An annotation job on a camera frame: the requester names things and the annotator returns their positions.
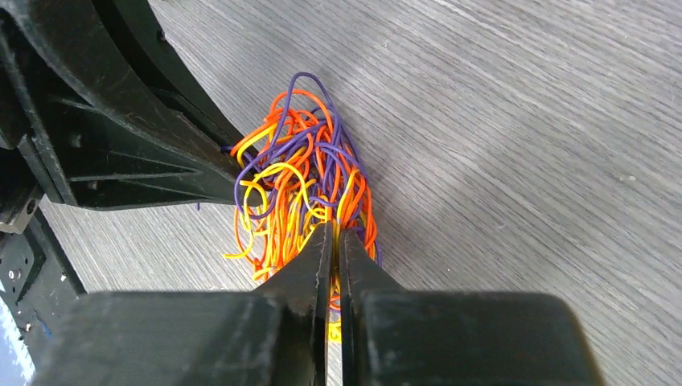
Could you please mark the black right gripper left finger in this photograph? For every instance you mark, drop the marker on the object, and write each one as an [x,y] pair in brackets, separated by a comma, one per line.
[275,334]

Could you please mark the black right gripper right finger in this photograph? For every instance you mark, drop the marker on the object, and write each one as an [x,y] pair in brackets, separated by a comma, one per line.
[398,336]

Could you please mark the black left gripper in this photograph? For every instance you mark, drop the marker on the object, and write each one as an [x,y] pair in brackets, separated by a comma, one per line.
[98,111]

